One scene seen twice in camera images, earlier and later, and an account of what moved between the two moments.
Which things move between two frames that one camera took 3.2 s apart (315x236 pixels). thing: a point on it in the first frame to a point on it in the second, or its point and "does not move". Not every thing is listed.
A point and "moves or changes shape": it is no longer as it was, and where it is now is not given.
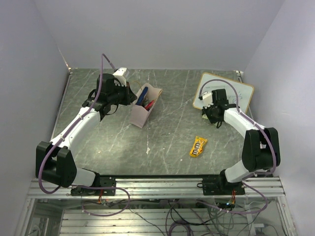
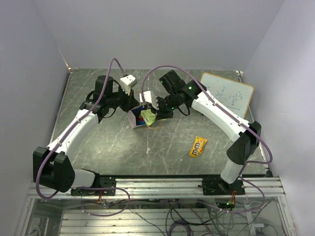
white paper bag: x=140 y=115 to x=153 y=103
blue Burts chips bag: x=140 y=101 moves or changes shape
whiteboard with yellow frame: x=244 y=91 does not move
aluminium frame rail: x=272 y=187 does not move
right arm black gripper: x=212 y=120 to x=160 y=114
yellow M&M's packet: x=198 y=146 does not move
